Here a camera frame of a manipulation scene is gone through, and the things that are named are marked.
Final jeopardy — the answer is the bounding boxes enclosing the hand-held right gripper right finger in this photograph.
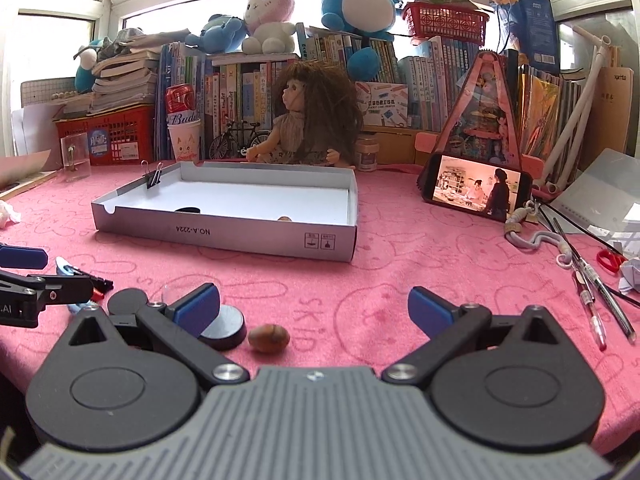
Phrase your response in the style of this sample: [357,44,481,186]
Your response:
[384,286,568,388]

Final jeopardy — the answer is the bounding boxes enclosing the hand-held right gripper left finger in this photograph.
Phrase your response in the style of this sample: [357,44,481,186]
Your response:
[67,282,251,386]

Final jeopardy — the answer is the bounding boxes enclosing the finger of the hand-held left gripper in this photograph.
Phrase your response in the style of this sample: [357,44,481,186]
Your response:
[0,244,49,268]
[0,270,95,306]

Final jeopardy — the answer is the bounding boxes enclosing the light blue clip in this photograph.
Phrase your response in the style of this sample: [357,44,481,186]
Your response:
[55,256,92,281]

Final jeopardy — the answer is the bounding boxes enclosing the grey thick round disc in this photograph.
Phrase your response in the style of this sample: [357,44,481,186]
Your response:
[200,305,247,351]

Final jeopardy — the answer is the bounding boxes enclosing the white cardboard box tray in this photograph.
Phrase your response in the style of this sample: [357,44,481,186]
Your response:
[91,161,358,263]

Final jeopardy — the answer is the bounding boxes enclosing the crumpled white tissue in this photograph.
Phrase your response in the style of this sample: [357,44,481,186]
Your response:
[0,200,23,228]

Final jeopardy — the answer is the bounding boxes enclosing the pink bunny-print towel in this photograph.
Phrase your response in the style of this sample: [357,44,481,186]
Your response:
[0,160,640,441]

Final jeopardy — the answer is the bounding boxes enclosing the brown paper sheet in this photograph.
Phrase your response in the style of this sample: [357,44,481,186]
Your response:
[0,155,61,198]

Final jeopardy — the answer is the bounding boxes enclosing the clear acrylic box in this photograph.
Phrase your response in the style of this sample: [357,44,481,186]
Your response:
[60,133,92,182]

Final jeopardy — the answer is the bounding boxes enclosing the black smartphone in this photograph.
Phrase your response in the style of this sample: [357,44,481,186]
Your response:
[424,154,522,223]

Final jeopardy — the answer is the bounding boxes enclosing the black binder clip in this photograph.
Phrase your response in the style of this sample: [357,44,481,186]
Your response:
[141,160,164,191]

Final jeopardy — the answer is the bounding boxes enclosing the red plastic crate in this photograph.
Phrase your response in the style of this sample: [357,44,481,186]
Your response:
[54,105,157,166]

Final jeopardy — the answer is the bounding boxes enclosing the white cat paper cup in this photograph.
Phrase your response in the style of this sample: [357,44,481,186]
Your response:
[167,122,203,163]

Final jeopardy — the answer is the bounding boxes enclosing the clear red-tipped pen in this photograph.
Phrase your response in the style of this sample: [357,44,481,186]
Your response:
[571,265,608,352]

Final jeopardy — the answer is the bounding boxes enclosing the small glass jar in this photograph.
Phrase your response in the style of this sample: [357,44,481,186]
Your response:
[355,136,379,172]

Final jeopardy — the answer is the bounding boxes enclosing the grey grid cutting mat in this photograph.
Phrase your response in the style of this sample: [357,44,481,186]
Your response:
[20,77,81,107]

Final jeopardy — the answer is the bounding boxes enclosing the black miniature bicycle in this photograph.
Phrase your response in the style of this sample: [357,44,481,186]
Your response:
[208,117,271,161]

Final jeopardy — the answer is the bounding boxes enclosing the black pen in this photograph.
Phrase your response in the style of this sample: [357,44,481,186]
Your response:
[550,217,637,343]

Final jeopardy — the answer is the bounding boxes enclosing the red scissors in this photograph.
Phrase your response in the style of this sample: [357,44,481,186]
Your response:
[596,247,628,275]

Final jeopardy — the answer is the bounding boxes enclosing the blue white plush toy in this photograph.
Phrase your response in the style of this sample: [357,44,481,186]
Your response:
[74,37,111,93]

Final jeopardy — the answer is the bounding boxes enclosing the red beverage can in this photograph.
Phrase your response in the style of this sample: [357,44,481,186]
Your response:
[165,83,202,128]

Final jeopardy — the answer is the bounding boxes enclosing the stack of lying books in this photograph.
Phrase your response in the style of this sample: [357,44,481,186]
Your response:
[90,30,171,113]

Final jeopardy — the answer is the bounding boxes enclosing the pink triangular phone stand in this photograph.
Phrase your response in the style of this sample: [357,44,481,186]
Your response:
[414,51,543,201]

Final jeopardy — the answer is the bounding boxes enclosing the illustrated printer carton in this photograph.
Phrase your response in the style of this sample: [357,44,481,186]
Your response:
[354,81,408,128]

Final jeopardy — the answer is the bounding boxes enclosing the row of upright books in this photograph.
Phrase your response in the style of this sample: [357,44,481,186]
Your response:
[154,22,506,161]

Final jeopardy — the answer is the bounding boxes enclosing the long-haired brown doll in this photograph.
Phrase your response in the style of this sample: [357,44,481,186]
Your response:
[247,58,364,168]

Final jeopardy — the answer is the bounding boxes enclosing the colourful thin booklets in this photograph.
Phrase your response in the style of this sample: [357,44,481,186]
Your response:
[515,62,583,161]

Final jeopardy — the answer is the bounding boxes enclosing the grey plush toy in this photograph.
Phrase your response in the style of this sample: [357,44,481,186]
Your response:
[97,27,146,63]

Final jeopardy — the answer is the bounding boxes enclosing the white plastic pipes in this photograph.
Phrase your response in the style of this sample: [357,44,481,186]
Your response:
[532,25,623,196]

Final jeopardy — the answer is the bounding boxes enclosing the blue dinosaur plush toy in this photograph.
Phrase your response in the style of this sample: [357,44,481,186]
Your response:
[185,14,251,54]

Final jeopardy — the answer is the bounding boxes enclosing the brown kraft notebook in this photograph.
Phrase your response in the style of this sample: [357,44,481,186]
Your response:
[592,65,636,161]

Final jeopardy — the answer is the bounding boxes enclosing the red plastic basket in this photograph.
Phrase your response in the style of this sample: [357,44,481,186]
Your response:
[402,1,490,47]

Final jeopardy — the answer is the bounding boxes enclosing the pink white rabbit plush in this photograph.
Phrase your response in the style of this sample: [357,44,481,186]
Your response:
[241,0,302,55]

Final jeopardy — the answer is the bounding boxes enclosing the dark blue carton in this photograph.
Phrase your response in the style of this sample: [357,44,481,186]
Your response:
[492,0,560,78]

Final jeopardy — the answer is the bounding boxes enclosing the large blue mouse plush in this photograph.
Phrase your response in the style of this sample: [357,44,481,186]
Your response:
[316,0,405,81]

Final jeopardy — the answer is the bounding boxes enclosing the grey phone lanyard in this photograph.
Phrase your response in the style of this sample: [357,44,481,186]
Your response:
[502,200,573,268]

